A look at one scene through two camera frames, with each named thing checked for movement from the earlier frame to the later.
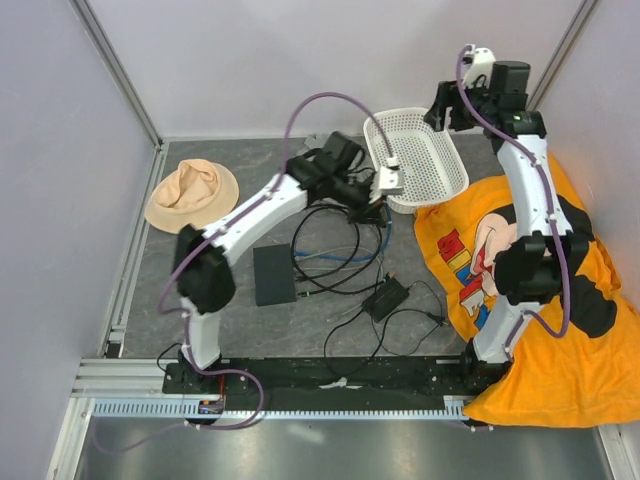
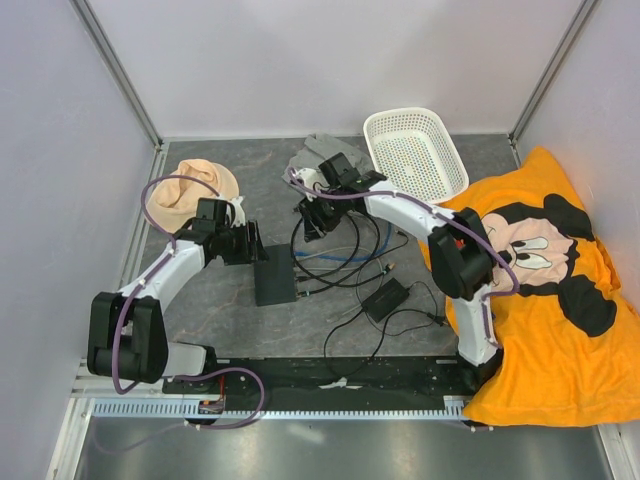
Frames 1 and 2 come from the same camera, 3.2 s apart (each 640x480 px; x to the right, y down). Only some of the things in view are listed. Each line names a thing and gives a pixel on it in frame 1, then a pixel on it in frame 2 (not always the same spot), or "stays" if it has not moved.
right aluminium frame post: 562,52 stays
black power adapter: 386,300 stays
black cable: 307,279 -> 346,281
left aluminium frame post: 103,44 stays
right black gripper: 447,95 -> 315,223
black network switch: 273,275 stays
